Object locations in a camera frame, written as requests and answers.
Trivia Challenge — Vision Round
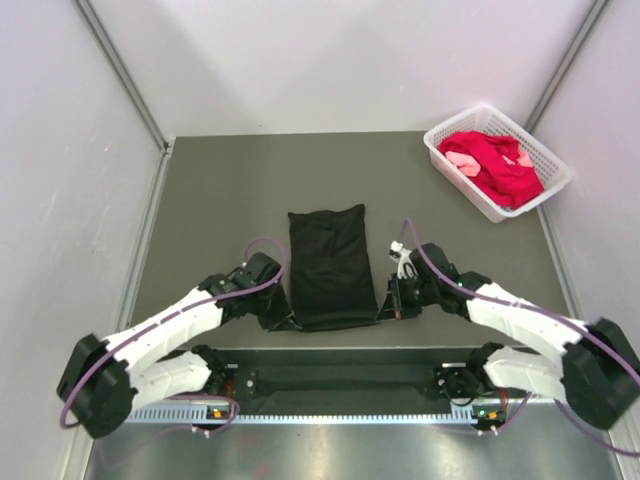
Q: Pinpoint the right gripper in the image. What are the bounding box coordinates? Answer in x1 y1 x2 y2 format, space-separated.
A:
377 272 439 322

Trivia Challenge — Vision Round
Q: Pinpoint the black t shirt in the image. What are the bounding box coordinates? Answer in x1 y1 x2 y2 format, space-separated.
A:
288 204 378 332

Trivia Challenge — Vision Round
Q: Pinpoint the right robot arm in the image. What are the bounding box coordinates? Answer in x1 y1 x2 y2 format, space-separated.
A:
377 241 639 430

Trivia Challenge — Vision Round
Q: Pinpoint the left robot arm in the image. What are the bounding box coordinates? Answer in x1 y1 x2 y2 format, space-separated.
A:
56 252 289 439

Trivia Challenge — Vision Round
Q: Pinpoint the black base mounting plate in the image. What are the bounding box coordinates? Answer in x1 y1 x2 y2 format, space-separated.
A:
169 347 526 414

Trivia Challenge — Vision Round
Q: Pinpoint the pink t shirt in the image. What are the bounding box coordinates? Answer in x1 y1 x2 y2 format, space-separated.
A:
445 151 481 178

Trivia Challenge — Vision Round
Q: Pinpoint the red t shirt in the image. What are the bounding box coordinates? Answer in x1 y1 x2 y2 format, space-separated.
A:
438 131 544 210

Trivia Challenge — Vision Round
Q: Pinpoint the white plastic basket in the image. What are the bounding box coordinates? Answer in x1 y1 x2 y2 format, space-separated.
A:
423 104 572 223

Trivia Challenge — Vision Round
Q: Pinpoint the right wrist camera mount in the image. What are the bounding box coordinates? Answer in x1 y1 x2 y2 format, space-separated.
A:
389 241 417 280

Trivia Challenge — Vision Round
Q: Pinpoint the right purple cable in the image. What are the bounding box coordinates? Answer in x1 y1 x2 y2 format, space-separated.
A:
397 217 640 459

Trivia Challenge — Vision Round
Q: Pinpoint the slotted cable duct rail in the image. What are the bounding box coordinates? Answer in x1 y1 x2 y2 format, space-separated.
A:
126 401 506 426

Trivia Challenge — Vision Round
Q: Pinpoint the left aluminium frame post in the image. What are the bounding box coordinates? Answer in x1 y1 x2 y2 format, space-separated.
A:
71 0 169 153

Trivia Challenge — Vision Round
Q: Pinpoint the aluminium frame post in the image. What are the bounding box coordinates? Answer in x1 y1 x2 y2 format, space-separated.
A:
71 0 169 153
524 0 613 134

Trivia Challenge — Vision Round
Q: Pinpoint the right aluminium frame post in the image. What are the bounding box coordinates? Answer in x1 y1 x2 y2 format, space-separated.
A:
524 0 613 134

